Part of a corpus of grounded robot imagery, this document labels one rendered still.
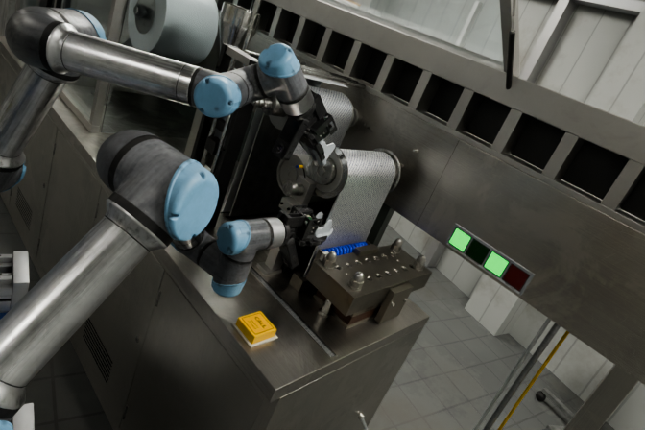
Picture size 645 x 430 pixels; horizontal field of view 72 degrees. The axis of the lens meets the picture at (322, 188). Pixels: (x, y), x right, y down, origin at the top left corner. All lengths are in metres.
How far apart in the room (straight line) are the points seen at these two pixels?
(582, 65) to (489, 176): 2.46
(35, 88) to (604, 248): 1.35
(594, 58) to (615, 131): 2.46
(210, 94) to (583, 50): 3.20
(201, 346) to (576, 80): 3.12
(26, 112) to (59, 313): 0.61
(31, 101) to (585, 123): 1.29
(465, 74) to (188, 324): 1.05
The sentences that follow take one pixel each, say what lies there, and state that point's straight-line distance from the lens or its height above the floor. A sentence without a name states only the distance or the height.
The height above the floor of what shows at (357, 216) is 1.13.
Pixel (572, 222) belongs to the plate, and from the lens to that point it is 1.28.
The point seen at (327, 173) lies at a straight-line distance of 1.18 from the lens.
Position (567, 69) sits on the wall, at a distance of 3.75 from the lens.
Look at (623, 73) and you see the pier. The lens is 3.38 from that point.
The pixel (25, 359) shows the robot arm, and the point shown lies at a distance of 0.74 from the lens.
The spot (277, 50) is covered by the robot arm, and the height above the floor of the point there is 1.52.
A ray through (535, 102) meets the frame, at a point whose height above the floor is 1.61.
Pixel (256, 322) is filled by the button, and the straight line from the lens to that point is 1.12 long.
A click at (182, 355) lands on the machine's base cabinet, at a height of 0.66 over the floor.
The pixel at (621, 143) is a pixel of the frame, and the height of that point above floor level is 1.60.
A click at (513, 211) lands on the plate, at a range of 1.31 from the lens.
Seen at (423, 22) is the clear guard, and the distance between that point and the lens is 1.47.
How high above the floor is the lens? 1.62
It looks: 20 degrees down
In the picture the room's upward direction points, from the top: 22 degrees clockwise
